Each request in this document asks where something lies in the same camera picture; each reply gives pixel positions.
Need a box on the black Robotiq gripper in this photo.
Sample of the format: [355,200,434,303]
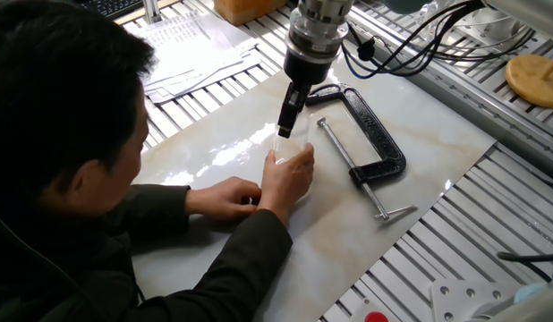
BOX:
[276,47,336,140]

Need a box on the clear glass jar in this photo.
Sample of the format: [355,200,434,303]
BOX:
[271,131,311,165]

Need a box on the black C-clamp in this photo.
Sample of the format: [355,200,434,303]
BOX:
[302,82,419,223]

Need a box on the left forearm dark sleeve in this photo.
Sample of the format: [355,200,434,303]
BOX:
[119,182,191,251]

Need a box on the right forearm dark sleeve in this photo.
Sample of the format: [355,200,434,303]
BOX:
[128,208,294,322]

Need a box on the person right hand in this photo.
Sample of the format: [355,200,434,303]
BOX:
[256,142,316,227]

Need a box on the person left hand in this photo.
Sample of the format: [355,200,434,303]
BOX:
[185,176,263,222]

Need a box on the orange wooden block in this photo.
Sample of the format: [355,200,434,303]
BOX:
[212,0,291,27]

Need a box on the white paper stack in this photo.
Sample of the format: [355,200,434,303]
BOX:
[141,9,263,105]

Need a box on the marble pattern board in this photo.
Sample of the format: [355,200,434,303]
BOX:
[131,42,497,322]

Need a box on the black keyboard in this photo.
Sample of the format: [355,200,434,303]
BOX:
[77,0,146,19]

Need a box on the white box red button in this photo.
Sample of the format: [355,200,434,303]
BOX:
[347,297,392,322]

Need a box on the person head black hair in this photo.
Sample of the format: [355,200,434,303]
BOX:
[0,0,157,225]

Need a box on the round wooden stand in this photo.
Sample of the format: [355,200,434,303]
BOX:
[504,48,553,110]

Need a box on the grey plate with holes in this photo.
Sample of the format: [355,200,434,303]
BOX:
[430,278,522,322]

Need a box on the dark jacket torso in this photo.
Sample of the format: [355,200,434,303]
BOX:
[0,196,146,322]

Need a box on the black cable bundle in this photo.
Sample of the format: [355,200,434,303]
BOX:
[341,0,537,81]

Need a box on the metal post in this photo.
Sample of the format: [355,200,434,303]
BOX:
[141,0,164,25]

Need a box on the black loose cable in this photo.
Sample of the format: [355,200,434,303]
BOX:
[495,250,553,284]

